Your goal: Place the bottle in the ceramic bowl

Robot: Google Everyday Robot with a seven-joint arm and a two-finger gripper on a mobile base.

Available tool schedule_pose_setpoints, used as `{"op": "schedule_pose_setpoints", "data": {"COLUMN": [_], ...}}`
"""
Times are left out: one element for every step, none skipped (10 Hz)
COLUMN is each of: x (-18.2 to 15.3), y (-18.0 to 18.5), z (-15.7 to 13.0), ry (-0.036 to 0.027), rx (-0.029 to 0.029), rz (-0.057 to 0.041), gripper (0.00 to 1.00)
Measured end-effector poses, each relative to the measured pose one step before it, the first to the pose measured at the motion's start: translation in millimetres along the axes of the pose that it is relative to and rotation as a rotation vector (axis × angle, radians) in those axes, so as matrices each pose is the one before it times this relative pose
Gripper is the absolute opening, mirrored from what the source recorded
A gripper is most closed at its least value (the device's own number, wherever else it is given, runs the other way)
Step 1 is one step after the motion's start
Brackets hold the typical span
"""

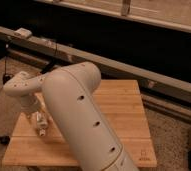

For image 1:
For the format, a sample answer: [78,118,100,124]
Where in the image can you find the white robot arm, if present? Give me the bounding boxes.
[4,62,139,171]

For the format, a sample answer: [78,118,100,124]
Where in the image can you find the black cable with plug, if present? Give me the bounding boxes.
[0,36,15,99]

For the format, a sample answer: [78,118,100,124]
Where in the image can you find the light wooden shelf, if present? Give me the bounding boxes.
[35,0,191,33]

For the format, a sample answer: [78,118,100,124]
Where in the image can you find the white labelled bottle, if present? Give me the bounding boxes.
[36,112,48,136]

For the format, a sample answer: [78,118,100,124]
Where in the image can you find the small white box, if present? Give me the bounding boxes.
[14,28,32,38]

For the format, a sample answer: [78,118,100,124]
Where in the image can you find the long grey metal beam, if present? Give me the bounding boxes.
[0,26,191,103]

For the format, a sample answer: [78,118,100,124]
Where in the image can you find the wooden table board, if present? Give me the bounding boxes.
[2,80,157,167]

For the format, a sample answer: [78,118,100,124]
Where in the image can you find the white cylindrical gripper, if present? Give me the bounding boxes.
[21,94,42,116]

